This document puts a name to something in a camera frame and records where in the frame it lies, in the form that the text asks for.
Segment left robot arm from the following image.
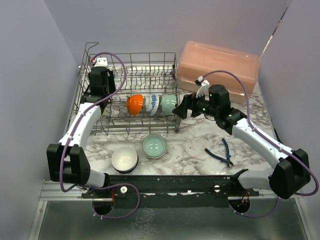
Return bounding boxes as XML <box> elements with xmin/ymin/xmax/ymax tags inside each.
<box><xmin>46</xmin><ymin>66</ymin><xmax>116</xmax><ymax>198</ymax></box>

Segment grey wire dish rack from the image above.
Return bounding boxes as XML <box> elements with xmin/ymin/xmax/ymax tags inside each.
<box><xmin>72</xmin><ymin>42</ymin><xmax>182</xmax><ymax>136</ymax></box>

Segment celadon green bowl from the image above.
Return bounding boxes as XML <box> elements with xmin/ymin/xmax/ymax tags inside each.
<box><xmin>160</xmin><ymin>94</ymin><xmax>177</xmax><ymax>115</ymax></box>

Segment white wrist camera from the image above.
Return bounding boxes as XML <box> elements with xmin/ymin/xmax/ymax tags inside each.
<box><xmin>195</xmin><ymin>76</ymin><xmax>210</xmax><ymax>98</ymax></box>
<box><xmin>92</xmin><ymin>57</ymin><xmax>109</xmax><ymax>68</ymax></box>

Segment white round bowl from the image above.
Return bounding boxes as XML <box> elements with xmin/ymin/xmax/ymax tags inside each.
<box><xmin>125</xmin><ymin>94</ymin><xmax>144</xmax><ymax>116</ymax></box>

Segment blue-handled pliers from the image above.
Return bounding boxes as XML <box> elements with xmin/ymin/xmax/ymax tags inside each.
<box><xmin>204</xmin><ymin>137</ymin><xmax>235</xmax><ymax>168</ymax></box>

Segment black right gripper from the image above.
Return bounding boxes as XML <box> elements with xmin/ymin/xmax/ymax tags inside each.
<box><xmin>172</xmin><ymin>89</ymin><xmax>219</xmax><ymax>119</ymax></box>

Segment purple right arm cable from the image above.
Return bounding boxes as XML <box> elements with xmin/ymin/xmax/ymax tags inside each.
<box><xmin>202</xmin><ymin>69</ymin><xmax>320</xmax><ymax>218</ymax></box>

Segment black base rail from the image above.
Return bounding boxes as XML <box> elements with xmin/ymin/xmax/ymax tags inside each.
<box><xmin>82</xmin><ymin>174</ymin><xmax>259</xmax><ymax>209</ymax></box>

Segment blue floral bowl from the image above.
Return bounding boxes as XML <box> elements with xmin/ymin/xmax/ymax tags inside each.
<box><xmin>143</xmin><ymin>93</ymin><xmax>160</xmax><ymax>116</ymax></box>

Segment grey bowl under yellow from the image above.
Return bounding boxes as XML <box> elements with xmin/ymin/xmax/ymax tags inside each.
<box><xmin>111</xmin><ymin>146</ymin><xmax>139</xmax><ymax>174</ymax></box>

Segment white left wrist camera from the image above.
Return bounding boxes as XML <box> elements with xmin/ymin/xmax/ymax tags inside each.
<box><xmin>92</xmin><ymin>57</ymin><xmax>109</xmax><ymax>68</ymax></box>

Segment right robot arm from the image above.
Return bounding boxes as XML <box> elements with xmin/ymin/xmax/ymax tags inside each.
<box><xmin>172</xmin><ymin>84</ymin><xmax>311</xmax><ymax>199</ymax></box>

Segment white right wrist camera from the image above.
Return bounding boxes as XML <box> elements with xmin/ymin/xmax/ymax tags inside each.
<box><xmin>195</xmin><ymin>76</ymin><xmax>210</xmax><ymax>98</ymax></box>

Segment orange-tipped screwdriver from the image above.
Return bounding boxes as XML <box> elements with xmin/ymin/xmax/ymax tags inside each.
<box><xmin>273</xmin><ymin>128</ymin><xmax>282</xmax><ymax>144</ymax></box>

